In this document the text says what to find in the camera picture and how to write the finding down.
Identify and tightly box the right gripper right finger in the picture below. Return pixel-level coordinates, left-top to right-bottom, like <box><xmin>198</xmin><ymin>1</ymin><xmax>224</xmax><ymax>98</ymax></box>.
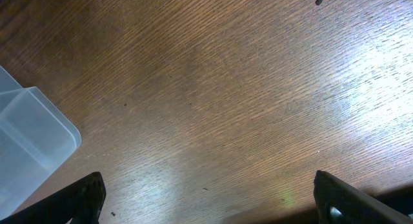
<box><xmin>314</xmin><ymin>170</ymin><xmax>412</xmax><ymax>224</ymax></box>

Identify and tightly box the clear plastic storage container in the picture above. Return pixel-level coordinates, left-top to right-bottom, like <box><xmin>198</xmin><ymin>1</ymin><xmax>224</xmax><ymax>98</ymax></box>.
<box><xmin>1</xmin><ymin>69</ymin><xmax>82</xmax><ymax>219</ymax></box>

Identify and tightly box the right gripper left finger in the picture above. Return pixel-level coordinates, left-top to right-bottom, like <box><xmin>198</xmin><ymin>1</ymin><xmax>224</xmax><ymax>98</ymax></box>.
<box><xmin>1</xmin><ymin>172</ymin><xmax>106</xmax><ymax>224</ymax></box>

